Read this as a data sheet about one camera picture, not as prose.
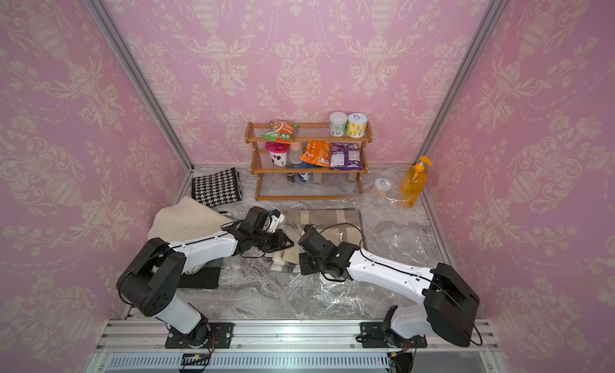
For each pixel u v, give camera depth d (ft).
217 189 3.50
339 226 2.38
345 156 3.28
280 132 2.88
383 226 3.27
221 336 2.43
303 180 3.68
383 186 3.44
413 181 3.11
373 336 2.40
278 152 3.09
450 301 1.33
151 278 1.50
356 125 2.87
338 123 2.93
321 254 1.98
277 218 2.79
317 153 3.31
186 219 3.10
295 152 3.23
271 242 2.60
